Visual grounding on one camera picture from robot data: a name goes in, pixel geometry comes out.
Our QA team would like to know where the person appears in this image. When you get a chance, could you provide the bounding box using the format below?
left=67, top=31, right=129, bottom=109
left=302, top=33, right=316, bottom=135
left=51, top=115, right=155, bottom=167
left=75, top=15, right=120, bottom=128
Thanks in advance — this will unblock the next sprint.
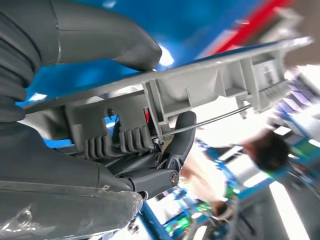
left=180, top=129, right=291, bottom=220

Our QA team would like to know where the red barrier belt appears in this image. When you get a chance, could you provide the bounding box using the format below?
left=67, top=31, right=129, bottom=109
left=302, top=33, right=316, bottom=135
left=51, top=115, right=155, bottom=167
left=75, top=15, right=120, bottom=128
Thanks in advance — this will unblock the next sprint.
left=207, top=0, right=294, bottom=56

